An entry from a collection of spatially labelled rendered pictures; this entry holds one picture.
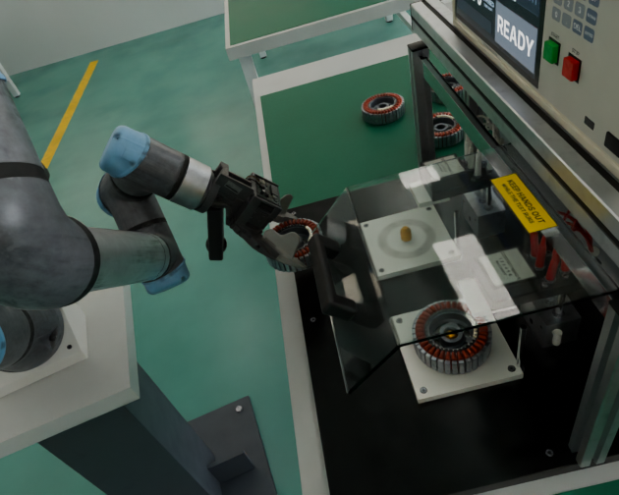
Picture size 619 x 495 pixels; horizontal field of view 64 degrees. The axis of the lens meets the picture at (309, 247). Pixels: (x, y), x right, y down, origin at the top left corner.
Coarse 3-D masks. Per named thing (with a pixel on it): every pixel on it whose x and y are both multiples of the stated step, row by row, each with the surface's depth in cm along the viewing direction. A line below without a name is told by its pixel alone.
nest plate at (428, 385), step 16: (496, 336) 73; (496, 352) 72; (416, 368) 73; (480, 368) 70; (496, 368) 70; (512, 368) 69; (416, 384) 71; (432, 384) 70; (448, 384) 70; (464, 384) 69; (480, 384) 69; (496, 384) 69; (432, 400) 70
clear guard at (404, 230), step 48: (384, 192) 58; (432, 192) 56; (480, 192) 54; (336, 240) 58; (384, 240) 53; (432, 240) 51; (480, 240) 50; (528, 240) 48; (576, 240) 47; (336, 288) 55; (384, 288) 48; (432, 288) 47; (480, 288) 45; (528, 288) 44; (576, 288) 43; (336, 336) 52; (384, 336) 45; (432, 336) 43
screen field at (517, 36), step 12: (504, 12) 58; (504, 24) 58; (516, 24) 56; (528, 24) 53; (504, 36) 59; (516, 36) 56; (528, 36) 54; (504, 48) 60; (516, 48) 57; (528, 48) 54; (528, 60) 55
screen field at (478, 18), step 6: (462, 0) 69; (462, 6) 70; (468, 6) 68; (468, 12) 68; (474, 12) 66; (474, 18) 67; (480, 18) 65; (480, 24) 65; (486, 24) 63; (486, 30) 64
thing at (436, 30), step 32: (448, 0) 83; (416, 32) 87; (448, 32) 74; (448, 64) 74; (480, 64) 65; (480, 96) 64; (512, 96) 58; (512, 128) 57; (544, 128) 52; (544, 160) 51; (576, 160) 47; (576, 192) 47; (608, 192) 43; (608, 224) 43
